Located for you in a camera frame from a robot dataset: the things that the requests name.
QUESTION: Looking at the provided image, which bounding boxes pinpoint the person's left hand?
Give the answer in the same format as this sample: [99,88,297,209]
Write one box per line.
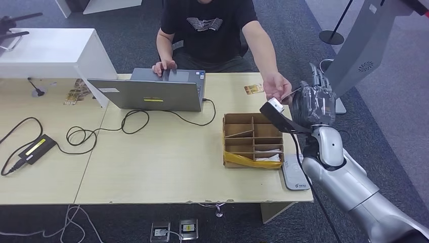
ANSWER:
[262,72,293,105]

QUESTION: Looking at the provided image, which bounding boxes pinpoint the person's right hand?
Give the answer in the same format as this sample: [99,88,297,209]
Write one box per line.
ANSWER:
[152,59,178,77]

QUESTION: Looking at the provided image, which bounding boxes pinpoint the tan patterned ID card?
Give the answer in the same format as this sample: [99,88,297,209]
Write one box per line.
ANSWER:
[244,83,265,96]

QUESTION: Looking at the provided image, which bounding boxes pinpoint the person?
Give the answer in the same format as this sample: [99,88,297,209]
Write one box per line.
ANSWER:
[152,0,293,105]

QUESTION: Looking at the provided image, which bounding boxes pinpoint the grey card reader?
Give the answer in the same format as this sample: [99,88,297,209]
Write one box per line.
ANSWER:
[282,153,312,191]

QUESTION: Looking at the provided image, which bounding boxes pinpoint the grey laptop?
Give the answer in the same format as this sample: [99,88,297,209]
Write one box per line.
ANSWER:
[87,67,206,112]

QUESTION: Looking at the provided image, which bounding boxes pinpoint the cardboard divider box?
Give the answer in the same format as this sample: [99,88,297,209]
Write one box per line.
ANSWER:
[222,113,285,169]

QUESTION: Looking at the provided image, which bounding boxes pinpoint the dark shoe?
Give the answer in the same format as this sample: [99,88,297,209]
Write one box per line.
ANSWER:
[318,59,336,73]

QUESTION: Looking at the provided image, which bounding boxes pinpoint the white paper packet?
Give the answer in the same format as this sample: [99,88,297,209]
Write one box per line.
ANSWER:
[254,148,281,163]

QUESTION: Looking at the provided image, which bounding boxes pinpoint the white furniture base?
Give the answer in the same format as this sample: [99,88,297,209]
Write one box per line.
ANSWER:
[55,0,143,18]

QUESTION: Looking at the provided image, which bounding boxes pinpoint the stack of patterned cards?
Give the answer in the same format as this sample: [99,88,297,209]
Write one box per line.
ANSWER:
[63,78,92,106]

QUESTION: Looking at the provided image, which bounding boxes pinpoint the grey kiosk stand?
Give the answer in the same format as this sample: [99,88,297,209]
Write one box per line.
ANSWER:
[320,0,419,115]

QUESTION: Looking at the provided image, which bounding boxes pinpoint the white cabinet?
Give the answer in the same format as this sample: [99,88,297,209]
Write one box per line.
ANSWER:
[0,27,118,108]

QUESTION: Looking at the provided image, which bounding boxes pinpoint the desk leg panel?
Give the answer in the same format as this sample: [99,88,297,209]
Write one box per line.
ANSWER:
[261,201,297,224]

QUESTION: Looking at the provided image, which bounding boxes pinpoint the small black antenna stand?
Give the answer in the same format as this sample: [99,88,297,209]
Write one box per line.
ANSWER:
[27,77,46,98]

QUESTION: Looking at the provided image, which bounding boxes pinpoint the small metal desk fitting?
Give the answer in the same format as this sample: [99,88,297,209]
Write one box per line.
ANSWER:
[197,201,227,218]

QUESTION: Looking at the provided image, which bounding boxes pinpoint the black power adapter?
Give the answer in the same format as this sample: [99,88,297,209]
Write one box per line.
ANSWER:
[18,134,58,166]

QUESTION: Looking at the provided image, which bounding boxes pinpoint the clear phone holder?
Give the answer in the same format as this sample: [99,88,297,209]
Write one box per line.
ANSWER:
[0,34,23,52]

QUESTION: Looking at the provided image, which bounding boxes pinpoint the floor socket with yellow label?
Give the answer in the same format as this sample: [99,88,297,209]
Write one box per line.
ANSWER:
[179,218,199,240]

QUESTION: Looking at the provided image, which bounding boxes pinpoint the floor socket with white plug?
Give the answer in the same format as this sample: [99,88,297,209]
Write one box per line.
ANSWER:
[150,222,171,243]

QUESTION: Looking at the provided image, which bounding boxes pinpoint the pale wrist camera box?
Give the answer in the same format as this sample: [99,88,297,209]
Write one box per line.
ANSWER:
[267,98,285,114]

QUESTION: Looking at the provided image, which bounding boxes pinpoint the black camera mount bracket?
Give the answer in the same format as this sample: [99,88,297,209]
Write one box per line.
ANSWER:
[260,101,314,135]

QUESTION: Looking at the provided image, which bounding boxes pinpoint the black laptop charger cable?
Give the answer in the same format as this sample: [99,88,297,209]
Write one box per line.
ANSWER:
[55,98,217,155]

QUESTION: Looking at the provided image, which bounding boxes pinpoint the black stanchion post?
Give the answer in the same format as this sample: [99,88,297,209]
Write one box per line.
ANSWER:
[318,0,354,46]

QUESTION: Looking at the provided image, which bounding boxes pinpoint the black camera cable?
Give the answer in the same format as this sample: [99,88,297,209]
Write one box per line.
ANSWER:
[289,132,342,243]

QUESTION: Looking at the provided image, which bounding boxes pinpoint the black mains cable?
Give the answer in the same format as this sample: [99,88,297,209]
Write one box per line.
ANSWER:
[0,116,44,177]

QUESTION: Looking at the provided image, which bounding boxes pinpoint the white floor cable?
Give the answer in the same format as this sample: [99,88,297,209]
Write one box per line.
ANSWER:
[0,205,105,243]

